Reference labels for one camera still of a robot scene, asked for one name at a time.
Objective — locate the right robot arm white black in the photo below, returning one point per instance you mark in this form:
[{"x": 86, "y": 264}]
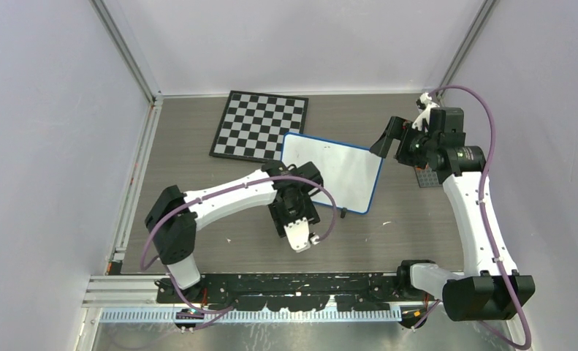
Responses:
[{"x": 490, "y": 282}]

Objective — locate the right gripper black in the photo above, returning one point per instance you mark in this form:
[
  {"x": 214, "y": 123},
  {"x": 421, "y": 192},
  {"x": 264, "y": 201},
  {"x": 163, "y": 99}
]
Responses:
[{"x": 400, "y": 129}]

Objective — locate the aluminium front frame rail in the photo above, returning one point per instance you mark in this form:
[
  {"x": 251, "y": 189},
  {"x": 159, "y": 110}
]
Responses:
[{"x": 140, "y": 290}]

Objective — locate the slotted cable duct strip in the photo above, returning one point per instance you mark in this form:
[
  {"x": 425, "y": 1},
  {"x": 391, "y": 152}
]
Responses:
[{"x": 176, "y": 314}]

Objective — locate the grey studded base plate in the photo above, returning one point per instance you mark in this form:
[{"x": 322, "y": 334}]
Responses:
[{"x": 426, "y": 178}]

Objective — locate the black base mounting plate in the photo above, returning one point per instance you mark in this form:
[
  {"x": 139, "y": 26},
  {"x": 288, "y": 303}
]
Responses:
[{"x": 296, "y": 292}]

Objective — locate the black white checkerboard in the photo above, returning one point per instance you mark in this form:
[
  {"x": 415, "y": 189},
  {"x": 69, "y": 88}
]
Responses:
[{"x": 253, "y": 125}]

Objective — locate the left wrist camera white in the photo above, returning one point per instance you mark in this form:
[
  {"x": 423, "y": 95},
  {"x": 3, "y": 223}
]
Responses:
[{"x": 299, "y": 236}]

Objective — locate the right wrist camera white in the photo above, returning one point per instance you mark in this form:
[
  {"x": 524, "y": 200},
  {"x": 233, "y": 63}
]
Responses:
[{"x": 424, "y": 104}]

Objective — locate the whiteboard with blue frame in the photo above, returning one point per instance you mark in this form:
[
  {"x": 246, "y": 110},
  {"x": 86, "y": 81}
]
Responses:
[{"x": 350, "y": 172}]

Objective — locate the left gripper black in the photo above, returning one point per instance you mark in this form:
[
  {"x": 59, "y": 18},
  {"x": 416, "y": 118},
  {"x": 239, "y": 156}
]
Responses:
[{"x": 307, "y": 212}]

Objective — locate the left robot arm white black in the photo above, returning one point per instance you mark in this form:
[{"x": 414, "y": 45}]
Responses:
[{"x": 176, "y": 217}]

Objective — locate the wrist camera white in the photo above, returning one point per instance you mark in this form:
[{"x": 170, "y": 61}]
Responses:
[
  {"x": 299, "y": 236},
  {"x": 424, "y": 104}
]

